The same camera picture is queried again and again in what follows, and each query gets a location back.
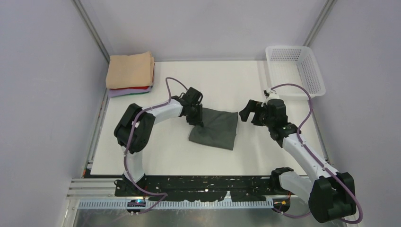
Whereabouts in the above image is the white slotted cable duct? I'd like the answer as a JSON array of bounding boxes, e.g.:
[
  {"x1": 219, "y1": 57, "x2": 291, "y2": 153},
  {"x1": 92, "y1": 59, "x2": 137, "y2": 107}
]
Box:
[{"x1": 78, "y1": 199, "x2": 274, "y2": 210}]

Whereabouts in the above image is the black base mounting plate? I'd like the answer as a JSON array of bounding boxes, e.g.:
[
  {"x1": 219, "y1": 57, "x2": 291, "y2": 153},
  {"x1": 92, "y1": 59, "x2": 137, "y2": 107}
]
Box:
[{"x1": 114, "y1": 175, "x2": 289, "y2": 202}]

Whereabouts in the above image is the aluminium frame rail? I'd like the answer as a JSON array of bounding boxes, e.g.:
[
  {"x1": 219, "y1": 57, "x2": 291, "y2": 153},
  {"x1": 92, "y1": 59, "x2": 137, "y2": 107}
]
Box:
[{"x1": 66, "y1": 175, "x2": 351, "y2": 200}]

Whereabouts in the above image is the dark grey t-shirt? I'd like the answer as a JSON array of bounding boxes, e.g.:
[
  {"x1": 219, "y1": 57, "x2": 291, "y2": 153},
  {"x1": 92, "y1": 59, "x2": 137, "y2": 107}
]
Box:
[{"x1": 188, "y1": 108, "x2": 238, "y2": 150}]

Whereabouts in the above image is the folded beige t-shirt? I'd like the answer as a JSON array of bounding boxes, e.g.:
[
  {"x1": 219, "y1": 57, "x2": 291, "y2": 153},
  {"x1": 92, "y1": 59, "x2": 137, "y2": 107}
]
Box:
[{"x1": 105, "y1": 51, "x2": 155, "y2": 89}]

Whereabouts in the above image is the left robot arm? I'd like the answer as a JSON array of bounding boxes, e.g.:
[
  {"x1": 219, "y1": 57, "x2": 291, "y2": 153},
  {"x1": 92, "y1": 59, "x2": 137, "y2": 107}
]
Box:
[{"x1": 113, "y1": 87, "x2": 203, "y2": 192}]

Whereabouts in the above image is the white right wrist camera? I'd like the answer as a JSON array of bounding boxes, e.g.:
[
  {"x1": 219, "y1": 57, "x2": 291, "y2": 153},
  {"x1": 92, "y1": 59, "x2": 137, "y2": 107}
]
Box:
[{"x1": 263, "y1": 89, "x2": 279, "y2": 101}]

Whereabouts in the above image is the folded lavender t-shirt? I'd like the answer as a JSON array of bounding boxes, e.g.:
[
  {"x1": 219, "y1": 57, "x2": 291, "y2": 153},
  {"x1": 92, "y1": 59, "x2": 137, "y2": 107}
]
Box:
[{"x1": 108, "y1": 87, "x2": 152, "y2": 98}]

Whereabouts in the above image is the folded green t-shirt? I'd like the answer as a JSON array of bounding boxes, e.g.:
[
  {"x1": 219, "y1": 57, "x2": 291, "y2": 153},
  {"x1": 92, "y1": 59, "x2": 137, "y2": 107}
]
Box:
[{"x1": 127, "y1": 91, "x2": 150, "y2": 95}]

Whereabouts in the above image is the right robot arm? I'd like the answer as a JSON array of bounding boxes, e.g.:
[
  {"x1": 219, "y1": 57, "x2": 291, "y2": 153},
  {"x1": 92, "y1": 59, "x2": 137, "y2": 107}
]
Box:
[{"x1": 239, "y1": 99, "x2": 357, "y2": 223}]

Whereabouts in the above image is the white plastic basket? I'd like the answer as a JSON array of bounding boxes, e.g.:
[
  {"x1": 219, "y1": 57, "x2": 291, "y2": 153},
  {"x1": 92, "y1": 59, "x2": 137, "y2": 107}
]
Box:
[{"x1": 265, "y1": 45, "x2": 326, "y2": 100}]

